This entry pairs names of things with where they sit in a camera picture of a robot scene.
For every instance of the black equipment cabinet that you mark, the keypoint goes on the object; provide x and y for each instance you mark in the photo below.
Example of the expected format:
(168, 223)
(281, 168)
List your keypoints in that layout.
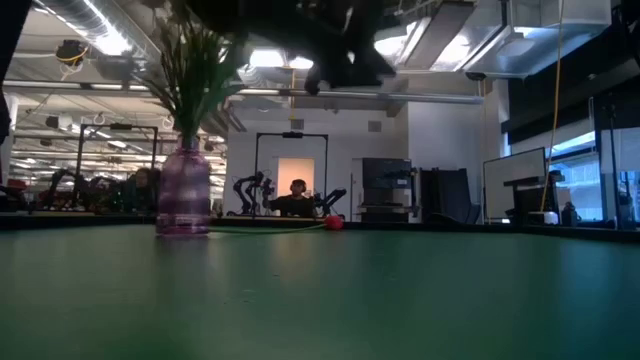
(387, 175)

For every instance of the purple translucent vase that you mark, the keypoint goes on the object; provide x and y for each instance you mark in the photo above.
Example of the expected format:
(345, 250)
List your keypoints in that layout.
(182, 195)

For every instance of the ceiling light panel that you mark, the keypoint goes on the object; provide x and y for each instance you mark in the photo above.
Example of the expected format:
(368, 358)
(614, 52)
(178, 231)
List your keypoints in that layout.
(267, 58)

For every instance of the ceiling security camera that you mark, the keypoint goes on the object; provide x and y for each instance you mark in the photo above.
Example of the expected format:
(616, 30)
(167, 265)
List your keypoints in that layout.
(475, 76)

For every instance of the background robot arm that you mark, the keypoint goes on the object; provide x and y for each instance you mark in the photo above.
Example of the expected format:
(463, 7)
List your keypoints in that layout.
(57, 182)
(332, 196)
(245, 192)

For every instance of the black tripod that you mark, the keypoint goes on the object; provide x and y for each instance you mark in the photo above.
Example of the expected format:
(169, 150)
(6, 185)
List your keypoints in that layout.
(611, 150)

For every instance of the dark monitor desk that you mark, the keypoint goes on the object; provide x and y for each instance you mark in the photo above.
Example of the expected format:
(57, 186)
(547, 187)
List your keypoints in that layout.
(530, 195)

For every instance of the green table mat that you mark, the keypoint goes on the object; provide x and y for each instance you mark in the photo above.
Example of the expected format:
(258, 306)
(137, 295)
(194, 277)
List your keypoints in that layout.
(350, 300)

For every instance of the grey wall vent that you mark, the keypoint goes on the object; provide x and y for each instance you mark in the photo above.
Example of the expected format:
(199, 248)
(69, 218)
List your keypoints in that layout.
(374, 126)
(297, 124)

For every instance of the red tulip with bare stem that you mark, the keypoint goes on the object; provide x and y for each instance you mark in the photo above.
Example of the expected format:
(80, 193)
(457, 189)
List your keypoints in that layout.
(334, 223)

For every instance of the small white device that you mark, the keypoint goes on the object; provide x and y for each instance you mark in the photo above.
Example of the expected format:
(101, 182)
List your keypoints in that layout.
(550, 218)

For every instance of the black gantry frame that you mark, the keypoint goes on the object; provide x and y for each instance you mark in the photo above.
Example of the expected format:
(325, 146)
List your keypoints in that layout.
(120, 126)
(292, 134)

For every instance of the dark bottle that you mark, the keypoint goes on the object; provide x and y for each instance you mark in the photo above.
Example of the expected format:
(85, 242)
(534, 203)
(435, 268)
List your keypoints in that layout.
(570, 215)

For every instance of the dark partition panel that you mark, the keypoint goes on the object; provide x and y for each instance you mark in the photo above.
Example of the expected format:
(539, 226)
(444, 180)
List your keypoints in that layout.
(450, 195)

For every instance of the silver rectangular air duct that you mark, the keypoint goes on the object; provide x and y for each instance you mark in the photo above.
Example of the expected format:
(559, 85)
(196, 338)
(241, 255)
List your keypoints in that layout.
(500, 55)

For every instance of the person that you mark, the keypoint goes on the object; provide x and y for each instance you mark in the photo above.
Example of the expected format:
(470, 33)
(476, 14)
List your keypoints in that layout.
(295, 205)
(142, 192)

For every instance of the silver round air duct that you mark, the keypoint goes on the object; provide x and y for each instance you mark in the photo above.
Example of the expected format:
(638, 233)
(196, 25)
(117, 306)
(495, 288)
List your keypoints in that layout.
(60, 7)

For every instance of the black headphones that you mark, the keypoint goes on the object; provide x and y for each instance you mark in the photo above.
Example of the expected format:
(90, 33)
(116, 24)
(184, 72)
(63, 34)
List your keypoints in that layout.
(291, 186)

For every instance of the horizontal grey pipe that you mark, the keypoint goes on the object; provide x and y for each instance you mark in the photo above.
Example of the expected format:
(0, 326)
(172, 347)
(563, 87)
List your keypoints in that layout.
(425, 96)

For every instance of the white board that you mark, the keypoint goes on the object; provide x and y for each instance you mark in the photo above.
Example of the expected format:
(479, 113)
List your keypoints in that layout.
(510, 170)

